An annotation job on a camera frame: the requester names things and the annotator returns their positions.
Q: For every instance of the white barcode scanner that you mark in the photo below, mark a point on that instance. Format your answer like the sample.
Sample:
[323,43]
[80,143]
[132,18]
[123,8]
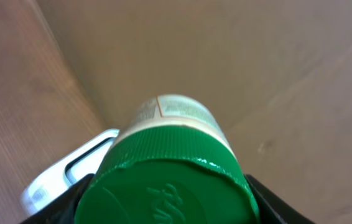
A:
[62,175]

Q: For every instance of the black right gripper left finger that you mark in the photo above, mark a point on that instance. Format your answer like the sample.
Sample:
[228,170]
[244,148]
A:
[62,210]

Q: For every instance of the green lid jar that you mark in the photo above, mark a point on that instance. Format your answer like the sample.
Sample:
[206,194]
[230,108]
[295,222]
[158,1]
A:
[172,164]

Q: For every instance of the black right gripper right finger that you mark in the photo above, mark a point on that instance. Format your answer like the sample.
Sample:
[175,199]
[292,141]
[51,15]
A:
[272,209]

